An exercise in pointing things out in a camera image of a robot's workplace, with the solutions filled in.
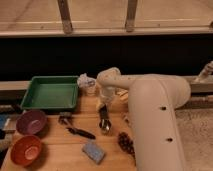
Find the black eraser block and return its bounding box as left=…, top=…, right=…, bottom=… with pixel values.
left=99, top=105, right=109, bottom=121

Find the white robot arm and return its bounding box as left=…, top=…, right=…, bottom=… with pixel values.
left=97, top=61, right=213, bottom=171

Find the yellow wooden piece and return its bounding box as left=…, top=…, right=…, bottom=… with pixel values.
left=117, top=90, right=128, bottom=101

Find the crumpled white cloth in cup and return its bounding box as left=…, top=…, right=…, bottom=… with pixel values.
left=77, top=73, right=96, bottom=96

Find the small metal cup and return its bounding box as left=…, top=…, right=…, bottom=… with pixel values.
left=99, top=119, right=112, bottom=135

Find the dark grape bunch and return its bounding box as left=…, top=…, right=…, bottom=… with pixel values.
left=118, top=132, right=135, bottom=157

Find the blue sponge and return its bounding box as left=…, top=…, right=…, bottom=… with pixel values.
left=82, top=141, right=105, bottom=164

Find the green plastic tray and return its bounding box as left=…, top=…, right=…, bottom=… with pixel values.
left=21, top=76, right=78, bottom=110

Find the purple bowl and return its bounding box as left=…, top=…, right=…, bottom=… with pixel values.
left=16, top=110, right=47, bottom=135

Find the orange bowl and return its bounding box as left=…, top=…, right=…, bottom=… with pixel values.
left=10, top=135, right=42, bottom=166

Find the right metal post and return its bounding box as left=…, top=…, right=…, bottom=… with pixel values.
left=125, top=0, right=138, bottom=32

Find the metal post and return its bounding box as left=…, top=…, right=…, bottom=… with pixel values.
left=57, top=0, right=73, bottom=34
left=125, top=0, right=138, bottom=32

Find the left metal post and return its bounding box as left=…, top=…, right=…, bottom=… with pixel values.
left=57, top=0, right=73, bottom=34

